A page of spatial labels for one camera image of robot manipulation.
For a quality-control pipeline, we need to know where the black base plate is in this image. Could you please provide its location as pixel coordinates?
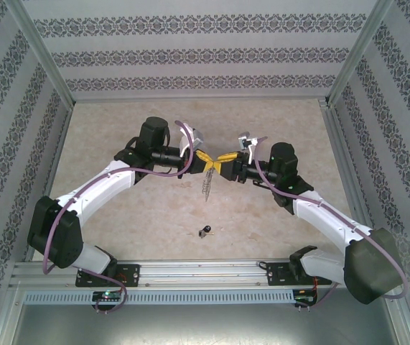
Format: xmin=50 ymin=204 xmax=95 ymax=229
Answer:
xmin=75 ymin=264 xmax=141 ymax=288
xmin=266 ymin=262 xmax=330 ymax=288

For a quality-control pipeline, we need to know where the right circuit board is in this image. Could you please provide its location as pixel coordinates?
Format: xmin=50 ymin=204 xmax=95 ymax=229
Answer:
xmin=294 ymin=288 xmax=317 ymax=305

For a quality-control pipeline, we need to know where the aluminium table edge rail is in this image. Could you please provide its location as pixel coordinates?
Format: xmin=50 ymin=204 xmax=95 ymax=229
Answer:
xmin=318 ymin=99 xmax=375 ymax=231

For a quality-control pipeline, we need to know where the grey metal sheet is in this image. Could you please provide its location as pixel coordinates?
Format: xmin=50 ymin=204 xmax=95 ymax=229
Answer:
xmin=9 ymin=303 xmax=401 ymax=345

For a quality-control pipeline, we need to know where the aluminium frame post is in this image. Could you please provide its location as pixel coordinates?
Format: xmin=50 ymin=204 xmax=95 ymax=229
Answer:
xmin=3 ymin=0 xmax=76 ymax=105
xmin=326 ymin=0 xmax=396 ymax=107

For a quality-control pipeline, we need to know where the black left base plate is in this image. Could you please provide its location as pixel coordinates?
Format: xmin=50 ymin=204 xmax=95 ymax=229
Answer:
xmin=75 ymin=264 xmax=141 ymax=288

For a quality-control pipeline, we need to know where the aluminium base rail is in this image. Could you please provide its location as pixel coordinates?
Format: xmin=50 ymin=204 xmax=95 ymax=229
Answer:
xmin=10 ymin=261 xmax=342 ymax=288

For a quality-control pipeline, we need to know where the slotted grey cable duct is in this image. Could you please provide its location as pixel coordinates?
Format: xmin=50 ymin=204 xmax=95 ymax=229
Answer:
xmin=23 ymin=290 xmax=295 ymax=305

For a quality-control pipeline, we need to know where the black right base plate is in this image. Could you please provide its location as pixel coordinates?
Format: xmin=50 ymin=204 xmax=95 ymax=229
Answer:
xmin=266 ymin=262 xmax=330 ymax=288

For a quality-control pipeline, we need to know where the silver keyring with chain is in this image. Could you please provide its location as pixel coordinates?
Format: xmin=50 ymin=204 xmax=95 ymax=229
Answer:
xmin=200 ymin=167 xmax=220 ymax=203

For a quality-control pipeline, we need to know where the left circuit board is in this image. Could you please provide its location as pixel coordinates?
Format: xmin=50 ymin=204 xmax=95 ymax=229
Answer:
xmin=93 ymin=290 xmax=122 ymax=302

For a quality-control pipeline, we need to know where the aluminium rear frame bar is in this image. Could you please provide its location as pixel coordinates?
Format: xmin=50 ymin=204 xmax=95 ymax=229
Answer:
xmin=71 ymin=93 xmax=331 ymax=104

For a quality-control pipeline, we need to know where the circuit board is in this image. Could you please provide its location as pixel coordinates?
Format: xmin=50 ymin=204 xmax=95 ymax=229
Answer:
xmin=93 ymin=290 xmax=122 ymax=302
xmin=294 ymin=288 xmax=317 ymax=305

